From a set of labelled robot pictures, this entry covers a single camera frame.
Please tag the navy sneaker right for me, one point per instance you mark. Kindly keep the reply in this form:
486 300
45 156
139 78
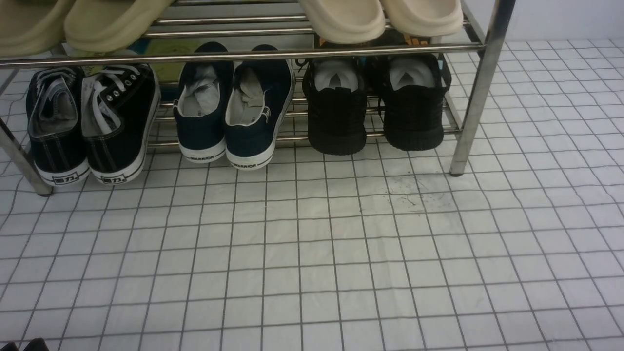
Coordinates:
262 91

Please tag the navy sneaker left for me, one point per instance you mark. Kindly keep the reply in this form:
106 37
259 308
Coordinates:
204 90

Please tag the green yellow box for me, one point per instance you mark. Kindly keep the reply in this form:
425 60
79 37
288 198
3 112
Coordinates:
166 72

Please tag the beige slipper far right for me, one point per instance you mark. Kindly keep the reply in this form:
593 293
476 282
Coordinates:
425 18

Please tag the black canvas sneaker white laces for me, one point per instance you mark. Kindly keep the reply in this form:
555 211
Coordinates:
118 107

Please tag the black shoe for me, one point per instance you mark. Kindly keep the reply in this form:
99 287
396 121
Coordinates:
335 91
412 91

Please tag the black box orange print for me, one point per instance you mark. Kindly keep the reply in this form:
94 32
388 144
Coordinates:
390 37

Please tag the black object bottom left corner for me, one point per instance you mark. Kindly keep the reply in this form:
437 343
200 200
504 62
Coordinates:
37 344

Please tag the beige slipper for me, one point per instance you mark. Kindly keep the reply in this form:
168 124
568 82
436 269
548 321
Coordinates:
425 18
345 21

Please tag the metal shoe rack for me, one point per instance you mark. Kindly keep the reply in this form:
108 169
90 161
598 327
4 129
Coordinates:
488 46

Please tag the navy sneaker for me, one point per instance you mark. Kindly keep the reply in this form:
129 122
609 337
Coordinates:
204 90
262 91

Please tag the black canvas sneaker far left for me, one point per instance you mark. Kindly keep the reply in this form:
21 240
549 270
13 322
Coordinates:
52 104

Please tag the olive slipper far left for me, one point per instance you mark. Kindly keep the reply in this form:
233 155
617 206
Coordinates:
29 27

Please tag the olive slipper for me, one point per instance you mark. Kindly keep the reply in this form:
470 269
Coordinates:
29 27
104 26

